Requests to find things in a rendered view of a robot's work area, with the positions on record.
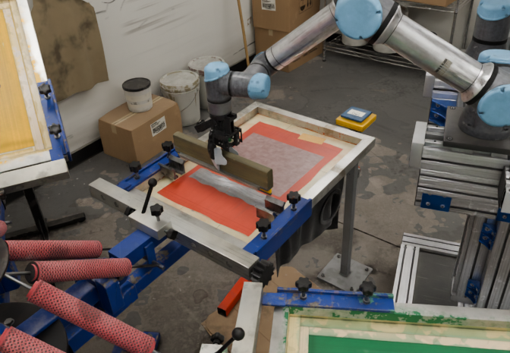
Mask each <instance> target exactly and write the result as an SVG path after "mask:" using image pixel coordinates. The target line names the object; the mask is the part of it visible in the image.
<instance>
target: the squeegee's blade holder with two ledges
mask: <svg viewBox="0 0 510 353"><path fill-rule="evenodd" d="M179 156H180V157H181V158H184V159H186V160H189V161H191V162H194V163H196V164H198V165H201V166H202V167H204V168H207V169H209V170H211V171H214V172H216V173H219V174H220V175H224V176H225V177H227V178H230V179H232V180H234V181H237V182H239V183H242V184H244V185H246V186H248V187H250V188H253V189H255V190H257V191H258V190H259V189H260V186H259V185H257V184H254V183H252V182H249V181H247V180H244V179H243V178H239V177H238V176H236V175H233V174H231V173H228V172H226V171H223V170H221V169H220V170H218V169H217V168H216V167H215V166H212V165H210V164H207V163H205V162H202V161H200V160H198V159H195V158H193V157H191V156H189V155H186V154H184V153H179Z"/></svg>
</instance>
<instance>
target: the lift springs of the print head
mask: <svg viewBox="0 0 510 353"><path fill-rule="evenodd" d="M6 231H7V225H6V223H5V222H3V221H1V220H0V237H2V236H3V235H4V234H5V233H6ZM5 243H6V245H7V246H8V250H9V255H10V259H9V261H25V260H52V261H33V262H30V263H28V265H27V267H26V269H25V271H24V272H11V273H6V274H5V276H4V277H5V278H6V279H9V280H11V281H12V282H15V283H17V284H18V285H21V286H23V287H24V288H27V289H29V290H30V291H29V292H28V294H27V296H26V297H27V298H28V299H27V301H29V302H30V303H32V304H35V305H36V306H38V307H41V308H42V309H44V310H47V311H48V312H50V313H52V314H54V315H56V316H58V317H60V318H62V319H64V320H67V321H68V322H70V323H73V324H74V325H76V326H79V327H80V328H82V329H85V330H86V331H88V332H90V333H92V334H94V335H96V336H98V337H100V338H102V339H104V340H106V341H108V342H111V343H112V344H114V345H117V346H118V347H120V348H123V349H124V350H126V351H129V352H130V353H161V352H159V351H157V350H155V349H154V348H155V345H156V342H155V339H154V338H153V337H151V336H148V335H147V334H146V333H143V332H141V331H140V330H138V329H135V328H133V327H132V326H129V325H127V324H126V323H124V322H122V321H120V320H118V319H116V318H114V317H112V316H110V315H108V314H106V313H104V312H102V311H101V310H99V309H97V308H95V307H93V306H91V305H89V304H87V303H85V302H83V301H81V300H80V299H78V298H75V297H74V296H72V295H69V294H68V293H66V292H63V291H62V290H60V289H58V288H56V287H55V286H53V285H50V284H49V283H48V282H66V281H76V280H85V279H103V278H113V277H122V276H128V275H129V274H130V273H131V269H132V268H141V267H154V266H158V264H144V265H131V261H130V260H129V259H128V258H109V259H90V260H65V259H86V258H98V257H99V256H100V255H101V253H102V251H109V250H110V249H112V247H102V244H101V243H100V242H99V241H5ZM22 275H25V279H26V280H27V281H28V283H30V284H33V286H30V285H28V284H26V283H24V282H22V281H20V280H18V279H16V278H14V277H12V276H22ZM0 352H1V353H66V352H64V351H61V350H59V349H57V348H55V347H53V346H51V345H49V344H47V343H45V342H43V341H41V340H39V339H37V338H35V337H32V336H30V335H28V334H26V333H24V332H22V331H20V330H19V329H16V328H14V327H13V326H11V327H10V328H6V329H5V331H4V332H3V333H2V334H0Z"/></svg>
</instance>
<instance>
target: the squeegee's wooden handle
mask: <svg viewBox="0 0 510 353"><path fill-rule="evenodd" d="M173 140H174V144H175V152H176V153H184V154H186V155H189V156H191V157H193V158H195V159H198V160H200V161H202V162H205V163H207V164H210V165H212V166H214V164H213V162H212V160H211V159H210V157H209V153H208V149H207V147H208V143H206V142H204V141H202V140H199V139H197V138H195V137H192V136H189V135H187V134H184V133H181V132H180V131H177V132H176V133H174V134H173ZM221 150H222V156H223V157H224V158H225V159H226V160H227V165H220V169H221V170H223V171H226V172H228V173H231V174H233V175H236V176H238V177H239V178H243V179H244V180H247V181H249V182H252V183H254V184H257V185H259V186H260V189H263V190H265V191H269V190H270V189H271V188H273V174H272V169H271V168H269V167H266V166H264V165H261V164H259V163H257V162H254V161H251V160H249V159H246V158H244V157H242V156H239V155H236V154H234V153H231V152H227V151H224V150H223V149H221Z"/></svg>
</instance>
